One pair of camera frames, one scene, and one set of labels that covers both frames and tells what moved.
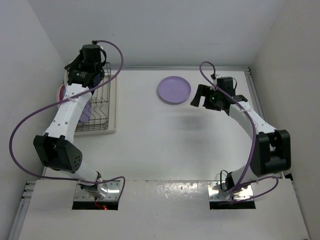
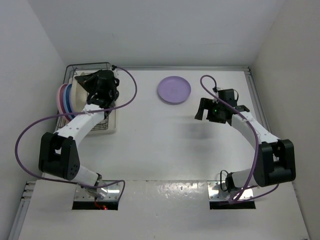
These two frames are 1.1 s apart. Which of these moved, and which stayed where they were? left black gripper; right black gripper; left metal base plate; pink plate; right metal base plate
Moved: left black gripper; right black gripper
Stayed: right metal base plate; left metal base plate; pink plate
